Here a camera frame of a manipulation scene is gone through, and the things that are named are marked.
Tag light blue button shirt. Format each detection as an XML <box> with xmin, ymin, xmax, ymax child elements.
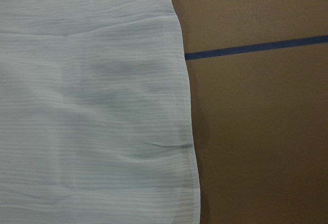
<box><xmin>1</xmin><ymin>0</ymin><xmax>200</xmax><ymax>223</ymax></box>

